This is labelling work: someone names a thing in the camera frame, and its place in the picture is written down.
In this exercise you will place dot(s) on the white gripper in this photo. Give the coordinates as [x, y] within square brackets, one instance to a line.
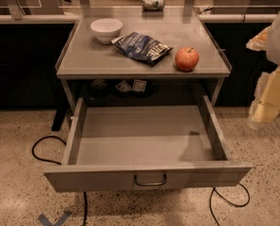
[266, 103]

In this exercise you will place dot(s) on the red apple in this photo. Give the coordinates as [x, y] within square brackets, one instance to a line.
[186, 59]

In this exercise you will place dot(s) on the open grey top drawer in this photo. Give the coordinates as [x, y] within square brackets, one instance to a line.
[107, 146]

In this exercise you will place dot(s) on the dark blue chip bag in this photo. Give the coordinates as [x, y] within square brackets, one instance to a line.
[142, 48]

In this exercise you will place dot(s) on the white label tag right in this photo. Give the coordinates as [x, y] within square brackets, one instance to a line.
[139, 85]

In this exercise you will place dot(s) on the white label tag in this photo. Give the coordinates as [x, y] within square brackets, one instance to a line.
[123, 87]
[139, 85]

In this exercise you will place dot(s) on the crumpled white green can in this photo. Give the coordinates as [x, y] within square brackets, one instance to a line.
[153, 4]

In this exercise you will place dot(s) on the white label tag left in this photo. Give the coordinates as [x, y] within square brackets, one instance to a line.
[123, 87]

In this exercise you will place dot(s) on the grey metal cabinet table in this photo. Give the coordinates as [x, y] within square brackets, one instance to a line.
[131, 73]

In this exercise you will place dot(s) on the white ceramic bowl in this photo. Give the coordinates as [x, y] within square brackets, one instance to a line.
[106, 30]

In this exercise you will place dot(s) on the blue tape floor marking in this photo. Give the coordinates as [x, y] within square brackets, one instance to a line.
[45, 221]

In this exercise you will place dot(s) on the metal drawer handle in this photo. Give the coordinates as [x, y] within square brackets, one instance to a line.
[150, 180]

